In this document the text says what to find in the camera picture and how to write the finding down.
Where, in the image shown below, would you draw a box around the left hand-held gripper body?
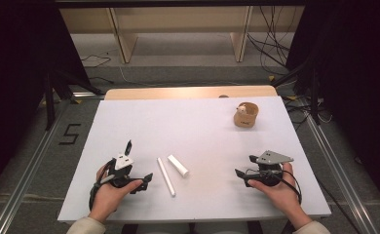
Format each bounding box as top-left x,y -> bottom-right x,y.
108,153 -> 146,190

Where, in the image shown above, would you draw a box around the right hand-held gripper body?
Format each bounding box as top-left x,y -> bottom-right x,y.
252,150 -> 295,188

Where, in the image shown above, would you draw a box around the long thin white pen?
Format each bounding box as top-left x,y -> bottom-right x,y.
156,157 -> 176,198

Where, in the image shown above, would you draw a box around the short thick white pen cap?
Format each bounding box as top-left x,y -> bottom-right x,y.
167,154 -> 190,178

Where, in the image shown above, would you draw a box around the wooden pen holder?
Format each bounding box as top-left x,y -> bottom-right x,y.
233,101 -> 260,129

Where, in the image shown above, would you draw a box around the person's right hand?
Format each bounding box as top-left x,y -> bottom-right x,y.
247,162 -> 313,230

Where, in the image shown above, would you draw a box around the person's left hand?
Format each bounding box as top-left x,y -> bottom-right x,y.
88,164 -> 144,224

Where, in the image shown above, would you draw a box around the white foam board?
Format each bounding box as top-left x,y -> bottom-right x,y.
57,96 -> 332,224

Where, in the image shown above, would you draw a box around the light wooden table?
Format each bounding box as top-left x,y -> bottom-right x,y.
103,85 -> 279,101

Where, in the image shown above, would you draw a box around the black metal stand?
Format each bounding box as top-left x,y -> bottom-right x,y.
42,68 -> 105,132
270,57 -> 323,127

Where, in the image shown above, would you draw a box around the black curtain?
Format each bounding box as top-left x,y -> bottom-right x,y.
0,0 -> 93,203
285,0 -> 380,207

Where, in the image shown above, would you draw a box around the right hand-held gripper cable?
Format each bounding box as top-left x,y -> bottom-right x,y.
274,168 -> 303,206

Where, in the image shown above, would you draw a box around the hand-held gripper cable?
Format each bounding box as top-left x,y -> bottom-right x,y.
274,168 -> 303,206
88,158 -> 117,213

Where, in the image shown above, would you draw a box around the left hand-held gripper cable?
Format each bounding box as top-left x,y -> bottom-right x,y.
88,158 -> 117,213

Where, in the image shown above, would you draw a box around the tangled black floor cables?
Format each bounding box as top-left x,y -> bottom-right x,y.
283,93 -> 334,125

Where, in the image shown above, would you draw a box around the aluminium floor rail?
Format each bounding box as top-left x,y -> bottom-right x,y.
302,111 -> 380,234
0,91 -> 106,234

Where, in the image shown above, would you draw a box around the thin black floor cable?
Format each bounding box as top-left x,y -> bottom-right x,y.
80,52 -> 115,86

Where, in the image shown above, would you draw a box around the bundle of black cables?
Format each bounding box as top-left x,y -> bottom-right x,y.
246,5 -> 297,78

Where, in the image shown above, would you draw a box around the light wooden desk frame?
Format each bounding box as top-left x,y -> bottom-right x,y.
59,5 -> 306,64

